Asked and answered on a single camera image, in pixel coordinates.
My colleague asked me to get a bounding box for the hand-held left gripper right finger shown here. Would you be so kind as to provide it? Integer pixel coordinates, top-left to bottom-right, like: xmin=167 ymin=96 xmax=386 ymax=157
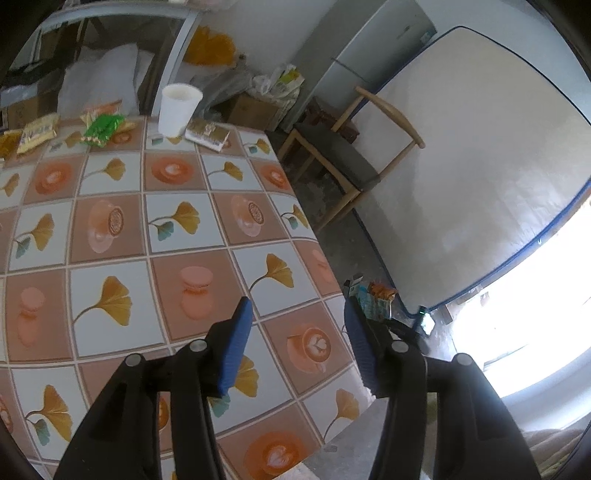
xmin=344 ymin=299 xmax=541 ymax=480

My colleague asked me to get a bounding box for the white pillow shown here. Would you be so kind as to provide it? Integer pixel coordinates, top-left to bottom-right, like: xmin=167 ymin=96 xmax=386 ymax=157
xmin=58 ymin=44 xmax=155 ymax=121

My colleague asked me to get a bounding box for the white paper cup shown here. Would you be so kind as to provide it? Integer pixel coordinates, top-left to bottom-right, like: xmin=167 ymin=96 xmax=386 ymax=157
xmin=158 ymin=84 xmax=204 ymax=138

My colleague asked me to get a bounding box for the white side table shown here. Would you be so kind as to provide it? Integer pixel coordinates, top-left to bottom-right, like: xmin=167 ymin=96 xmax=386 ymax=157
xmin=0 ymin=7 xmax=204 ymax=116

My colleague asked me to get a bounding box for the orange small packet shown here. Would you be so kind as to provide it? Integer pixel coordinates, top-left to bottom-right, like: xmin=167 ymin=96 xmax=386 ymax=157
xmin=81 ymin=99 xmax=123 ymax=125

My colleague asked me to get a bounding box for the grey plastic bag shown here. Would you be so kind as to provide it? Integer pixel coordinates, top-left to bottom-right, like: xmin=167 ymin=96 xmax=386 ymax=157
xmin=198 ymin=67 xmax=259 ymax=116

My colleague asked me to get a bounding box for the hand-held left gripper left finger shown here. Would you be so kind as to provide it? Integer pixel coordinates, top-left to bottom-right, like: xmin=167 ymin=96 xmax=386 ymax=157
xmin=53 ymin=296 xmax=253 ymax=480

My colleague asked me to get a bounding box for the green white rice bag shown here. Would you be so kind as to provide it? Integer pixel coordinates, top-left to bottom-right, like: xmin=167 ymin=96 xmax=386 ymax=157
xmin=274 ymin=65 xmax=305 ymax=97

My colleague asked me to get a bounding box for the black bag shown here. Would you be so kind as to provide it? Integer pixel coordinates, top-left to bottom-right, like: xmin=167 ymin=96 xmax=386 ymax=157
xmin=4 ymin=60 xmax=65 ymax=88

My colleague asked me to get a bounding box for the silver refrigerator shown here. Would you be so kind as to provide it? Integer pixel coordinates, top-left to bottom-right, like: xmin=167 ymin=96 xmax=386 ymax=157
xmin=277 ymin=0 xmax=437 ymax=134

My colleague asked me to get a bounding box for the golden brown box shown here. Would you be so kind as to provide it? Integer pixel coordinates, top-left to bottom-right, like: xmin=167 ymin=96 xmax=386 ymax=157
xmin=185 ymin=117 xmax=230 ymax=151

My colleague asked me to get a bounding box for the wooden chair dark seat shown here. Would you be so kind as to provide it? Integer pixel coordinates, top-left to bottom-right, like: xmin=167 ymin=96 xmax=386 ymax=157
xmin=277 ymin=86 xmax=426 ymax=232

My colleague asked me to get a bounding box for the yellow plastic bag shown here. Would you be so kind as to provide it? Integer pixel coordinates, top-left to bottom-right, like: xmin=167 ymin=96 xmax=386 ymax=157
xmin=185 ymin=25 xmax=236 ymax=68

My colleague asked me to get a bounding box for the white mattress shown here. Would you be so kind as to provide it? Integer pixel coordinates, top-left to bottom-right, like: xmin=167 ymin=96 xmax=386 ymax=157
xmin=355 ymin=25 xmax=591 ymax=319

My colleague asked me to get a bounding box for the cardboard box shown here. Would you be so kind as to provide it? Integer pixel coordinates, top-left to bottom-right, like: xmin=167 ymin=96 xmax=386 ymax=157
xmin=226 ymin=92 xmax=282 ymax=132
xmin=0 ymin=92 xmax=58 ymax=130

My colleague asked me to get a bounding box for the yellow small packet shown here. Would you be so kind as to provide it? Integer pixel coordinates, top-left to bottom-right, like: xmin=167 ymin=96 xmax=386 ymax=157
xmin=17 ymin=114 xmax=60 ymax=154

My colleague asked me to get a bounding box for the green small packet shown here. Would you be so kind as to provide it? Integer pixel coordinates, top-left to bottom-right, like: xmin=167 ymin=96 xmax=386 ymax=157
xmin=82 ymin=113 xmax=126 ymax=148

